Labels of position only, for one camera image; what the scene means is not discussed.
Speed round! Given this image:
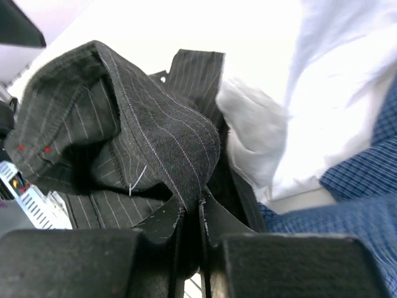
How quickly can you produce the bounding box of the blue checked shirt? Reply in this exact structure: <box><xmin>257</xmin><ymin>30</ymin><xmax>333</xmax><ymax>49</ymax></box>
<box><xmin>259</xmin><ymin>81</ymin><xmax>396</xmax><ymax>297</ymax></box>

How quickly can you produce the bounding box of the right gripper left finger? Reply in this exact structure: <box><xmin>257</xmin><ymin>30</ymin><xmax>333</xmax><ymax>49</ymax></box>
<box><xmin>1</xmin><ymin>199</ymin><xmax>184</xmax><ymax>297</ymax></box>

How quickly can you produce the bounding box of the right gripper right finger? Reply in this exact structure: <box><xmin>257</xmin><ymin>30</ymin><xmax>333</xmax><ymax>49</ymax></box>
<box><xmin>198</xmin><ymin>189</ymin><xmax>390</xmax><ymax>297</ymax></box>

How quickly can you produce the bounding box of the black pinstripe shirt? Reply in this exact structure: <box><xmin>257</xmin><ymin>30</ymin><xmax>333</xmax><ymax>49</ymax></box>
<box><xmin>5</xmin><ymin>41</ymin><xmax>265</xmax><ymax>232</ymax></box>

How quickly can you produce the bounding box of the grey slotted cable duct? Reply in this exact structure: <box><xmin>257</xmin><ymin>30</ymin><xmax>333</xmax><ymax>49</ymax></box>
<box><xmin>1</xmin><ymin>161</ymin><xmax>72</xmax><ymax>230</ymax></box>

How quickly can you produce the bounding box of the white shirt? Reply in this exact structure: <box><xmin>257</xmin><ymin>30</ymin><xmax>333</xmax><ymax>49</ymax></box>
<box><xmin>216</xmin><ymin>1</ymin><xmax>396</xmax><ymax>203</ymax></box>

